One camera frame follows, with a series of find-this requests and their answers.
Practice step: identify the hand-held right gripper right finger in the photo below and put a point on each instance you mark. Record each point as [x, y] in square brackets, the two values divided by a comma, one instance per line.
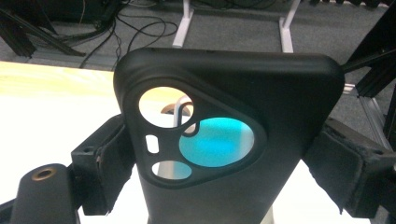
[358, 174]

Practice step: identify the white metal stand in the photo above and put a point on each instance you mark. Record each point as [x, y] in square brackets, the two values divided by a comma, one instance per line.
[182, 28]

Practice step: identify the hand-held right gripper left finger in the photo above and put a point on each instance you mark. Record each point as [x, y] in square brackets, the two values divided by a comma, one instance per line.
[106, 161]

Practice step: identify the black phone case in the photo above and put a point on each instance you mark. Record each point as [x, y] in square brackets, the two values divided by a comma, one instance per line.
[280, 109]

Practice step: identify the aluminium frame rail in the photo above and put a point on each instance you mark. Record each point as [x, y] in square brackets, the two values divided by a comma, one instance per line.
[370, 115]

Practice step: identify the black metal stand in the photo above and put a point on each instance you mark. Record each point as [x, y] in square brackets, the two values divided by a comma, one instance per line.
[28, 31]
[376, 56]

